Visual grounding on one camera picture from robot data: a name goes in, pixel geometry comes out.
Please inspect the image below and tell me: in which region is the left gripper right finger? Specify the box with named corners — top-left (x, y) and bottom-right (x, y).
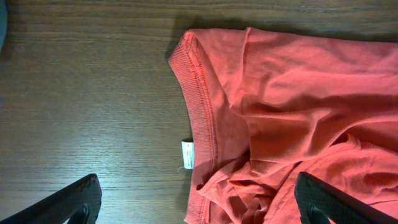
top-left (294, 172), bottom-right (397, 224)

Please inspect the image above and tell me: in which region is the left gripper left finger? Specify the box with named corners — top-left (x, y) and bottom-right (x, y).
top-left (1, 174), bottom-right (102, 224)

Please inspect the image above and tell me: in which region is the red polo shirt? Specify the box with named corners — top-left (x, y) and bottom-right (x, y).
top-left (169, 28), bottom-right (397, 223)

